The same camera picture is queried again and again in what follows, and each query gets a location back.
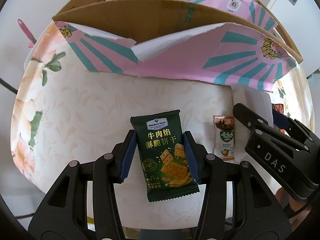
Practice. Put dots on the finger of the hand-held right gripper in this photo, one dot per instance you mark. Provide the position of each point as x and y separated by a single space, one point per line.
246 116
281 120

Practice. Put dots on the small white nut packet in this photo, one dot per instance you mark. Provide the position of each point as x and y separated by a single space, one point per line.
225 140

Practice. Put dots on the pink striped cardboard box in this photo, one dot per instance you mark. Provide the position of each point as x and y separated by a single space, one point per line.
175 52

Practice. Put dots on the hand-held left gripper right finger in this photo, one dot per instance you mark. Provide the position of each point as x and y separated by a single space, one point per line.
191 155

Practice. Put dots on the grey curved pole rack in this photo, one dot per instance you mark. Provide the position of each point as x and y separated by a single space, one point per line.
7 87

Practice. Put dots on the white wardrobe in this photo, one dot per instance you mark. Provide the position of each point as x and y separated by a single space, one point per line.
300 30

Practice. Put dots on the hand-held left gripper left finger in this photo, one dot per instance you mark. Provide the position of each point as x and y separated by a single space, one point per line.
127 155

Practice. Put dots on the floral tablecloth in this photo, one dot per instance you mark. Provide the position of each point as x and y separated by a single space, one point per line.
87 110

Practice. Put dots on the dark green biscuit packet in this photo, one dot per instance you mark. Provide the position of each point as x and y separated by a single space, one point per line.
162 155

